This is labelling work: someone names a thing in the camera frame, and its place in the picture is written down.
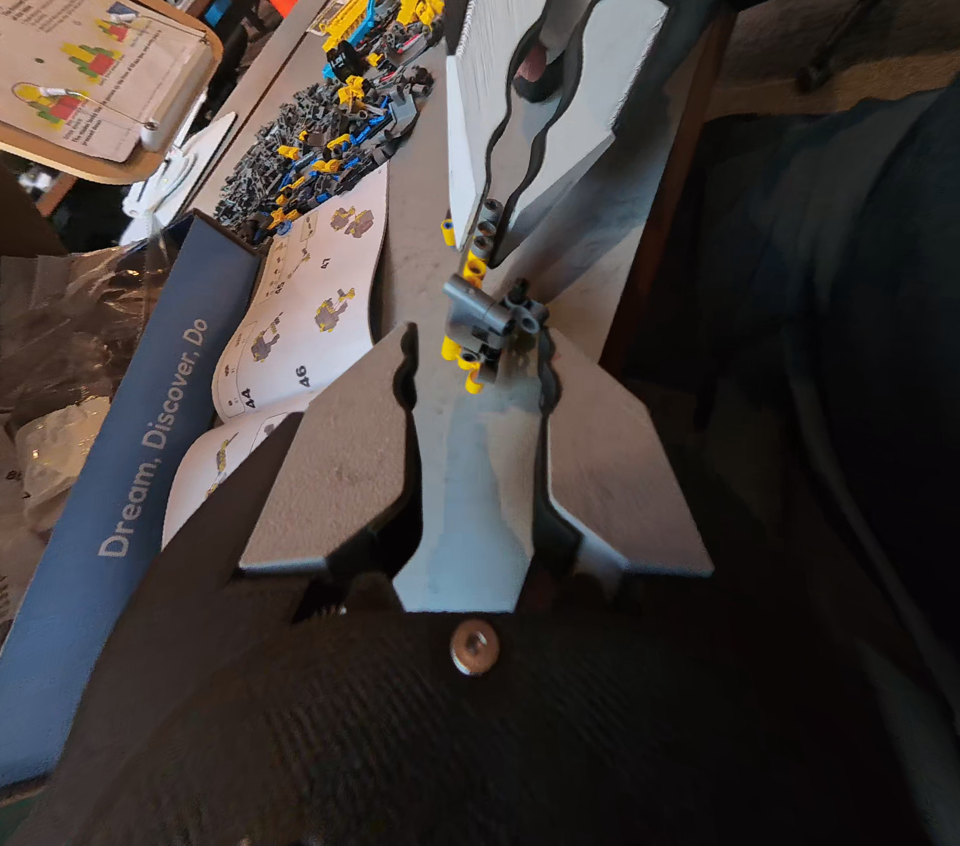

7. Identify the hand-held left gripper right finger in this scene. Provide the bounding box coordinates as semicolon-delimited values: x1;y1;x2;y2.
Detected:
534;328;714;597

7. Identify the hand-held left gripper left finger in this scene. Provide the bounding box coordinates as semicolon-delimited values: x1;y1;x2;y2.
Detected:
238;322;423;573

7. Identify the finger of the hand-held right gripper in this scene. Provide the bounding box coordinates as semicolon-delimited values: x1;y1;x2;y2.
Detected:
495;0;670;263
446;0;560;254

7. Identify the yellow grey brick assembly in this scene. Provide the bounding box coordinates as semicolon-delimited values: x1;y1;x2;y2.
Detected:
441;197;550;395

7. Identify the grey desk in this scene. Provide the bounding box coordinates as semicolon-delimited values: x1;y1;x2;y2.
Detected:
187;0;721;614

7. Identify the person's right hand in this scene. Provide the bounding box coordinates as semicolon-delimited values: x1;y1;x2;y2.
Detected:
517;32;561;88

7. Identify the open instruction booklet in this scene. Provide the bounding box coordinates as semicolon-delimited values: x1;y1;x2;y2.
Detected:
161;163;393;547

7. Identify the pile of loose brick pieces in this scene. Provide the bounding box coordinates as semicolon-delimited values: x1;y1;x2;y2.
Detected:
213;0;451;241

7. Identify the blue cardboard box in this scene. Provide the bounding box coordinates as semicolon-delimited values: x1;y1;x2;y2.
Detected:
0;208;265;787

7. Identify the person's body in black clothing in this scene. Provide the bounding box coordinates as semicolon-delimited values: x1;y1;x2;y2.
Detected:
622;88;960;846

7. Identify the crumpled clear plastic bag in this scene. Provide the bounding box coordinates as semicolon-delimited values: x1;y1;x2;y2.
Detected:
0;238;189;637

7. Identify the wooden book stand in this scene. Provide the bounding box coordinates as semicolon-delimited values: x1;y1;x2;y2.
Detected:
0;0;240;241

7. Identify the printed instruction sheet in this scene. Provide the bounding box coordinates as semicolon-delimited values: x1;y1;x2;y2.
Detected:
0;0;211;164

